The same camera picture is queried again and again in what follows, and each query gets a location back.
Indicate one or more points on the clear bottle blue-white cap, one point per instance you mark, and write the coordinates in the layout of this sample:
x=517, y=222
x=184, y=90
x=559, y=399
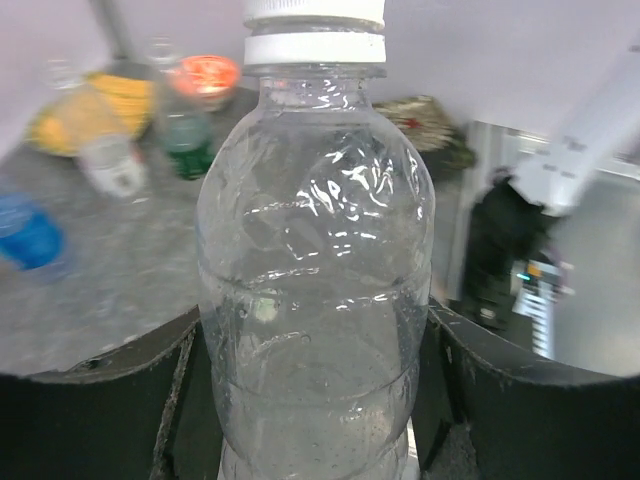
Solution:
x=314, y=239

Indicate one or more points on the green-label Cestbon bottle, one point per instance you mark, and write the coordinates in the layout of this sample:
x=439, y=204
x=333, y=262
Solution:
x=182, y=126

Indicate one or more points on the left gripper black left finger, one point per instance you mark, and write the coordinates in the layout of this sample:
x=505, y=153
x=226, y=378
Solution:
x=142, y=411

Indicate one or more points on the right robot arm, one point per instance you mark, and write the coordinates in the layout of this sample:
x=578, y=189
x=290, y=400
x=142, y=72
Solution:
x=512, y=220

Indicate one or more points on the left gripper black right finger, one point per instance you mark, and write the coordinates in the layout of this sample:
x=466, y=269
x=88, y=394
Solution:
x=528, y=417

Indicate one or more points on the slotted cable duct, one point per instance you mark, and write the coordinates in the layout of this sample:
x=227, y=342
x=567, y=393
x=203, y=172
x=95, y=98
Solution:
x=540, y=285

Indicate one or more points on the red-label clear bottle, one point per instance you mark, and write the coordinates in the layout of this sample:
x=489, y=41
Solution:
x=110, y=162

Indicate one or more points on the red floral bowl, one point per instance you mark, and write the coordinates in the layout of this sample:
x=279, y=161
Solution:
x=210, y=78

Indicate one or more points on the yellow woven tray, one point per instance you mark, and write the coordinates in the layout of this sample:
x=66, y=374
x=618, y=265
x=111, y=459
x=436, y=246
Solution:
x=111, y=104

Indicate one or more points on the blue-label water bottle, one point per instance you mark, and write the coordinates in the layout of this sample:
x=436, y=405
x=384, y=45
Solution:
x=30, y=238

